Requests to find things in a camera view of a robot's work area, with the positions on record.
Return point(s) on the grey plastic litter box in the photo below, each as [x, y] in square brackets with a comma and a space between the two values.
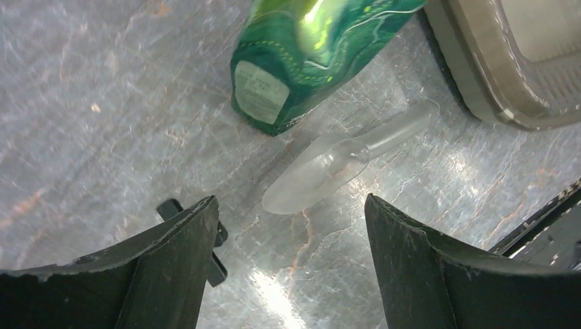
[514, 62]

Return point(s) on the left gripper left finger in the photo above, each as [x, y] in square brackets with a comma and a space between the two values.
[155, 279]

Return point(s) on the green litter bag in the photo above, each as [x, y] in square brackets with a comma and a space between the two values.
[291, 55]

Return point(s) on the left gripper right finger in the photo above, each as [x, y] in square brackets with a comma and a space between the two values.
[428, 279]

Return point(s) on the clear plastic scoop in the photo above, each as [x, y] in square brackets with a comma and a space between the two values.
[332, 160]

